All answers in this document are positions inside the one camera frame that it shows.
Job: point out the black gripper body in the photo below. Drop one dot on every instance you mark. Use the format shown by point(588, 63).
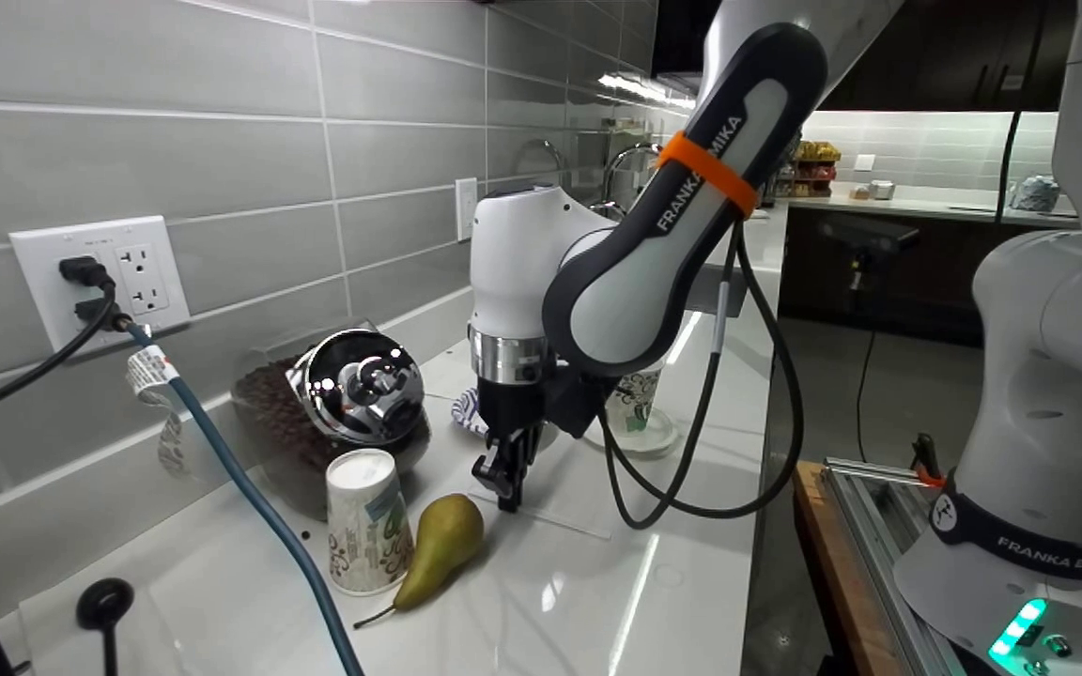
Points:
point(509, 408)

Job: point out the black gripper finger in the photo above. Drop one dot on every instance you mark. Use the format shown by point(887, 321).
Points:
point(485, 475)
point(517, 470)

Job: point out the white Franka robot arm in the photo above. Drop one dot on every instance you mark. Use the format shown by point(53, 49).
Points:
point(628, 286)

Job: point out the white patterned paper cup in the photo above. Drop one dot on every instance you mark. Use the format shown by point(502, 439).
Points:
point(641, 396)

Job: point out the upside-down patterned paper cup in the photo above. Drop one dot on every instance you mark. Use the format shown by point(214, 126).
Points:
point(368, 529)

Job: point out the blue patterned paper bowl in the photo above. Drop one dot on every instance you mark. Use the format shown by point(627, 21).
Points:
point(468, 415)

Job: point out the green yellow pear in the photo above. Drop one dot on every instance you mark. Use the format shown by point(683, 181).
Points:
point(445, 545)

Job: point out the white round plate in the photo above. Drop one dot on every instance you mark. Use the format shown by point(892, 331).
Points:
point(654, 439)

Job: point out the shiny chrome metal vessel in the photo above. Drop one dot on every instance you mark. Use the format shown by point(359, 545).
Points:
point(355, 386)

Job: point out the dark brown mat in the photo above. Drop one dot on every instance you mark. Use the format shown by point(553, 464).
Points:
point(265, 410)

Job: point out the red-tipped metal rod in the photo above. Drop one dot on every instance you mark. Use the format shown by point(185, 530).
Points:
point(882, 470)

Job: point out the fruit bowl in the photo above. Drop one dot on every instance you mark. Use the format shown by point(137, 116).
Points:
point(816, 165)

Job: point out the black power plug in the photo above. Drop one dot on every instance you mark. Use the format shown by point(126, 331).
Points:
point(86, 267)
point(101, 315)

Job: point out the dark kitchen cabinet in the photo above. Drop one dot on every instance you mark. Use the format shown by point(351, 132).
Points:
point(929, 277)

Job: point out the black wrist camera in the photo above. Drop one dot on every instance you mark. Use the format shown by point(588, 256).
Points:
point(580, 405)

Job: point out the small white wall outlet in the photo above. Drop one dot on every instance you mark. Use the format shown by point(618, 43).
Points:
point(468, 210)

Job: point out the white four-socket wall outlet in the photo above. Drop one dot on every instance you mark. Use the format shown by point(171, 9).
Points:
point(131, 284)

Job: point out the black suction cup mount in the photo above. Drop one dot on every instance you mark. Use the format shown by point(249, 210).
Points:
point(103, 604)

